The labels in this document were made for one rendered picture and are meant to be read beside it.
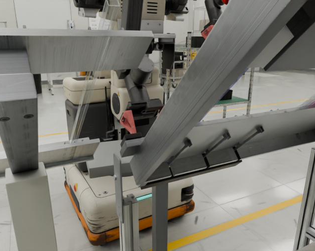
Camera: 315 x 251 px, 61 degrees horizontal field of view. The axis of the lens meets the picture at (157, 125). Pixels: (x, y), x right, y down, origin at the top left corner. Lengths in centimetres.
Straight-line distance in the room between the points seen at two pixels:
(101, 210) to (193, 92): 105
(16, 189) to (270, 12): 41
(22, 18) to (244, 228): 648
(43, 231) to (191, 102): 33
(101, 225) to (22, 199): 95
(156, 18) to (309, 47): 102
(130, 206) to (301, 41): 52
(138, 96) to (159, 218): 64
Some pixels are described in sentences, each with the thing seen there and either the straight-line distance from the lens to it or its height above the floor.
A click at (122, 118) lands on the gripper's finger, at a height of 80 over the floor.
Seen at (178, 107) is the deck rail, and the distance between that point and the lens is 42.
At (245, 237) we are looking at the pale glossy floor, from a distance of 164.
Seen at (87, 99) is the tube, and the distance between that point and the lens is 48.
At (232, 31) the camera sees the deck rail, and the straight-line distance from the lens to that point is 32.
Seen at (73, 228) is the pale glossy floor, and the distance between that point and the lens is 169.
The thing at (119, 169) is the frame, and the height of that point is 73.
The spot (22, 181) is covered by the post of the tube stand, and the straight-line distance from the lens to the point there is 47.
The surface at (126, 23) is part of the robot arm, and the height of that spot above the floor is 106.
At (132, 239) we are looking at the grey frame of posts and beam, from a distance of 75.
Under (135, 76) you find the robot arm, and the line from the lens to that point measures 78.
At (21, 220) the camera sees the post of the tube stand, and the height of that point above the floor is 74.
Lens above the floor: 101
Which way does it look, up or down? 17 degrees down
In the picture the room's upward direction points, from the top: straight up
